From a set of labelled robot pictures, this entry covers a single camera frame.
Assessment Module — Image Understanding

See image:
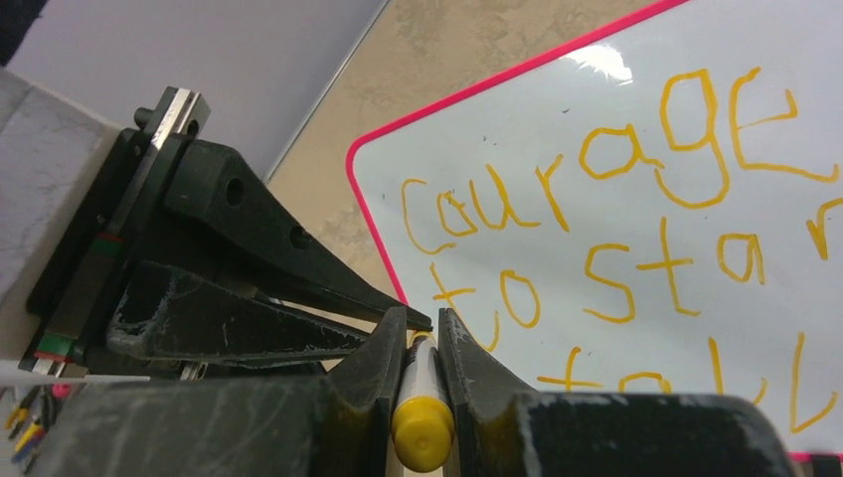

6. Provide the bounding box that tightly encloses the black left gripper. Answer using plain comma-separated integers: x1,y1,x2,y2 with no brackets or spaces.
18,86,402,379

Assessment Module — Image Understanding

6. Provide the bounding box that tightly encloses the red framed whiteboard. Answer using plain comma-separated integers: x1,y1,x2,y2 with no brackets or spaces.
346,1,842,454

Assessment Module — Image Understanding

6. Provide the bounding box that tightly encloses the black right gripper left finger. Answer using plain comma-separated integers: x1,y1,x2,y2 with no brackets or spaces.
31,307,408,476

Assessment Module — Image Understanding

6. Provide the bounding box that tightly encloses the yellow marker cap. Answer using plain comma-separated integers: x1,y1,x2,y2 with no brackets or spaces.
391,332,455,473

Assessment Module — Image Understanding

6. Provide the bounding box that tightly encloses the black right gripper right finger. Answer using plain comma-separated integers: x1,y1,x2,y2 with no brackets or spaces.
437,308,799,476

